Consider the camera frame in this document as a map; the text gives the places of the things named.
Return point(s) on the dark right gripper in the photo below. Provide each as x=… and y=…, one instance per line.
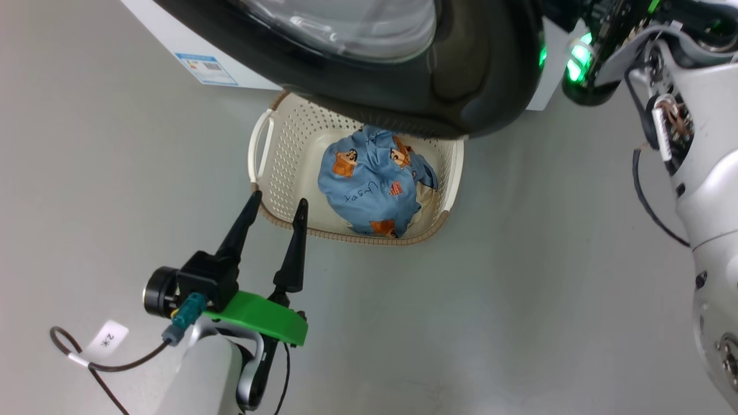
x=599, y=57

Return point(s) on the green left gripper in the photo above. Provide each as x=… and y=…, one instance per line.
x=259, y=317

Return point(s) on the blue cartoon print garment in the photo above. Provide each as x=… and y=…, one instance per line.
x=363, y=184

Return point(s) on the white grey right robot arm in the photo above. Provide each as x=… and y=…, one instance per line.
x=715, y=173

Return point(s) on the blue energy label sticker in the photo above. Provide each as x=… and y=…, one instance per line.
x=206, y=69

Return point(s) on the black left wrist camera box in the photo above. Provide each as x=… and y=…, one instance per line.
x=202, y=276

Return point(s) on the cream fabric garment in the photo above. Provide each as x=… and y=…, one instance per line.
x=426, y=199

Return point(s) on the white paper tag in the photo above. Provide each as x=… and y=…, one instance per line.
x=106, y=340

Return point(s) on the cream perforated laundry basket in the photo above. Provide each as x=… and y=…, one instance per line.
x=288, y=173

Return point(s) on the black round glass washer door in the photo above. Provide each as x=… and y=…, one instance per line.
x=461, y=69

